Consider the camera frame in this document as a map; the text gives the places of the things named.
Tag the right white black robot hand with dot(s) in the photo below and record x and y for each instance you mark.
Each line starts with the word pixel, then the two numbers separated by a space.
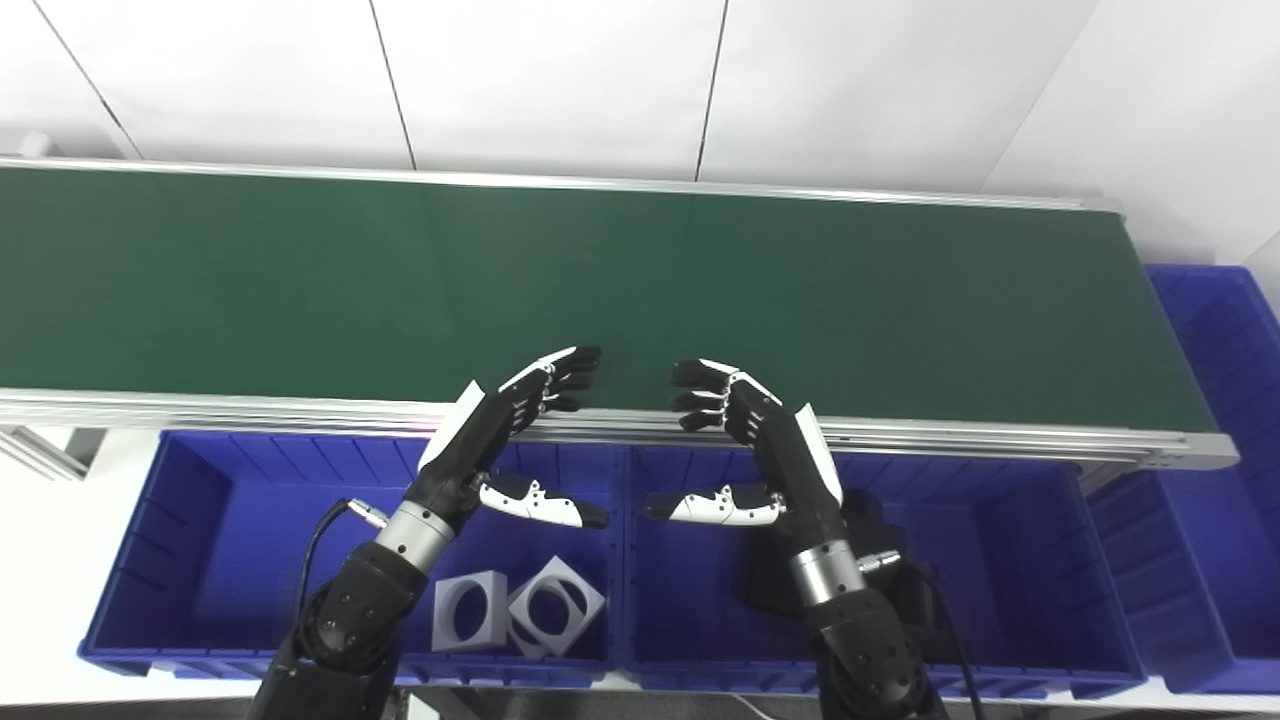
pixel 790 455

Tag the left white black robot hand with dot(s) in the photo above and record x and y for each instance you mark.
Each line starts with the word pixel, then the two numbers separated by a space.
pixel 465 450

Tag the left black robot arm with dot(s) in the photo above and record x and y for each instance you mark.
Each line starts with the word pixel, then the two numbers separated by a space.
pixel 360 610

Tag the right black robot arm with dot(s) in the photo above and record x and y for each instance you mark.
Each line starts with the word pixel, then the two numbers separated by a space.
pixel 865 640

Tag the black irregular part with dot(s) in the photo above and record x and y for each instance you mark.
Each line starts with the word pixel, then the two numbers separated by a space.
pixel 865 520

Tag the blue plastic bin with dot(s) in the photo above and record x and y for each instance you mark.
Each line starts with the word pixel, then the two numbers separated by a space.
pixel 1210 520
pixel 1010 560
pixel 250 540

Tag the aluminium conveyor leg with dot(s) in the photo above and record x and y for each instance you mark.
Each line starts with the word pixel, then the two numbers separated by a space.
pixel 45 452

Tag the black rectangular block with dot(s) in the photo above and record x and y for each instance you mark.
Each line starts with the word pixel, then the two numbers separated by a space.
pixel 925 620

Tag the white box device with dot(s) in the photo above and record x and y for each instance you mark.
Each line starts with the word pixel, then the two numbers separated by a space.
pixel 418 708

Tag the green conveyor belt aluminium frame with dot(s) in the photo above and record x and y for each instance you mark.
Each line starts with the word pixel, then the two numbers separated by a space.
pixel 700 290

